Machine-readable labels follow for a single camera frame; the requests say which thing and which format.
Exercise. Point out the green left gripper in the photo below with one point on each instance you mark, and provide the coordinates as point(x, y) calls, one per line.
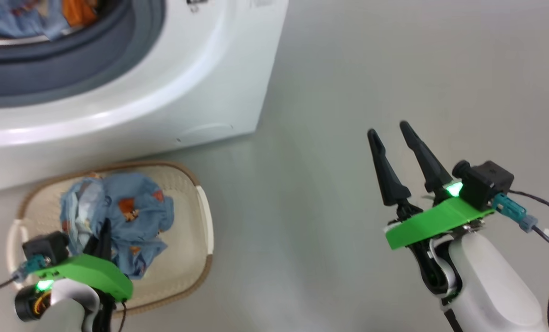
point(94, 272)

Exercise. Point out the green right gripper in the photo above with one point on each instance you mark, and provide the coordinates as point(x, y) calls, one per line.
point(426, 226)

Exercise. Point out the blue garment with white lining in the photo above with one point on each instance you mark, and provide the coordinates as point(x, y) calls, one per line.
point(131, 207)

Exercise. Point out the blue garment with bear print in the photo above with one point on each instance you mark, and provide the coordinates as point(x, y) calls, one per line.
point(20, 18)

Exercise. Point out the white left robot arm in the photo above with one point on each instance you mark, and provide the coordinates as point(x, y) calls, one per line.
point(67, 309)

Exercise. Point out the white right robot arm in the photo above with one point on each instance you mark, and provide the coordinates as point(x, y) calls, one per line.
point(486, 286)

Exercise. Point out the cream perforated laundry basket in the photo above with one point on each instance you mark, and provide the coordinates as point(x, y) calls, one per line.
point(186, 230)

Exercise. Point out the white front-load washing machine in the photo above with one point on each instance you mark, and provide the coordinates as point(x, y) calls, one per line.
point(186, 83)

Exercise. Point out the round white filter cover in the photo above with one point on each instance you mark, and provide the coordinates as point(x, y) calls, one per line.
point(207, 131)

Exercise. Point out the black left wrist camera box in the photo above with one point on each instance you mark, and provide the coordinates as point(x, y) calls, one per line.
point(46, 246)

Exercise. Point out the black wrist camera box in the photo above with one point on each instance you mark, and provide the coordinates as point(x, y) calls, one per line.
point(486, 182)
point(46, 246)

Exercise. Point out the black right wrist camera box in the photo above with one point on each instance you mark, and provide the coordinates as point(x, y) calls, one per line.
point(486, 182)

